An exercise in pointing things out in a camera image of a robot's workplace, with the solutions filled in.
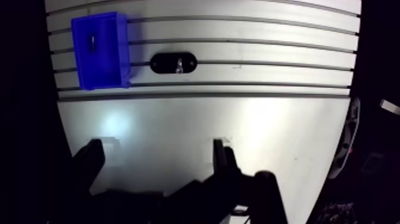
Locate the blue bin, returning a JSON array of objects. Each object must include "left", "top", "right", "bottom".
[{"left": 70, "top": 11, "right": 132, "bottom": 91}]

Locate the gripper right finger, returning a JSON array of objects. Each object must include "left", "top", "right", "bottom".
[{"left": 168, "top": 138, "right": 289, "bottom": 224}]

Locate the black oval holder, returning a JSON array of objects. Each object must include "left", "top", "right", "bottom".
[{"left": 149, "top": 51, "right": 198, "bottom": 75}]

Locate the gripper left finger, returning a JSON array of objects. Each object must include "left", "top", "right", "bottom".
[{"left": 59, "top": 138, "right": 106, "bottom": 224}]

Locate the pale holed strip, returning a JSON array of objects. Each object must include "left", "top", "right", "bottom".
[{"left": 327, "top": 96, "right": 362, "bottom": 180}]

